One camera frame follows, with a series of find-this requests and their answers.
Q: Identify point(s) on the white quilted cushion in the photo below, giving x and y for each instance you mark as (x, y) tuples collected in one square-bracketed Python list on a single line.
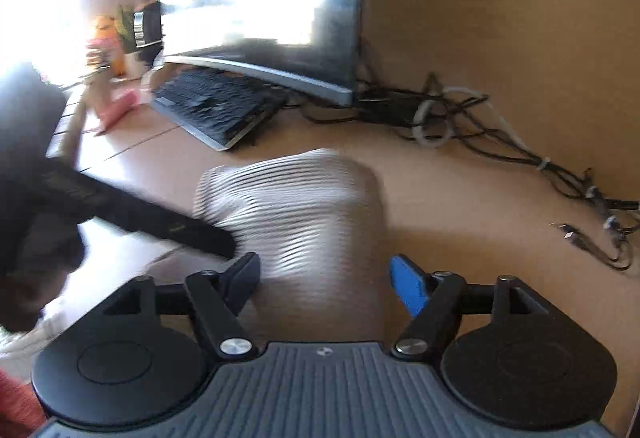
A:
[(30, 340)]

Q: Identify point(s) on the orange toy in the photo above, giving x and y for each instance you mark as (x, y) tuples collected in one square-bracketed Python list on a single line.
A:
[(102, 40)]

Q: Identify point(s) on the beige striped garment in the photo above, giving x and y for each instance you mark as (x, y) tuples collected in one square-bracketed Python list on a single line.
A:
[(300, 208)]

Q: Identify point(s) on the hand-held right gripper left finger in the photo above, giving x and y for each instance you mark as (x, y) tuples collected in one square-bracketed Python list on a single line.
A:
[(242, 278)]

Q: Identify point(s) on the black keyboard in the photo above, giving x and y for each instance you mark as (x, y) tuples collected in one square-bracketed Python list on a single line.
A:
[(215, 105)]

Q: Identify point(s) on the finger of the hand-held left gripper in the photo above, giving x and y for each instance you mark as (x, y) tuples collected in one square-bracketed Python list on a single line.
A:
[(170, 225)]

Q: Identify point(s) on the person's left hand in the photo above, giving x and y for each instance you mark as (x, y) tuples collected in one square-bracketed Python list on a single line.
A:
[(35, 278)]

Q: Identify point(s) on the red cloth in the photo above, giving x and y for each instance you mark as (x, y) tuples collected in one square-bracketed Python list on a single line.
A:
[(17, 405)]

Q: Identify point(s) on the black curved monitor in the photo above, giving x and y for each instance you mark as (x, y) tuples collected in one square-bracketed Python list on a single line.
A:
[(280, 7)]

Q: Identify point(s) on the pink object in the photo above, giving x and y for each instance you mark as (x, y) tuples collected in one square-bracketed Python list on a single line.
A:
[(119, 108)]

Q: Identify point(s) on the dark cylindrical container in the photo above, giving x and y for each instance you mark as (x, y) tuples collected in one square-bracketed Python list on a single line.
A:
[(147, 25)]

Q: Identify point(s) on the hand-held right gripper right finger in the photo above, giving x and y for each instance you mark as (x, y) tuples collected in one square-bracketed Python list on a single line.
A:
[(410, 285)]

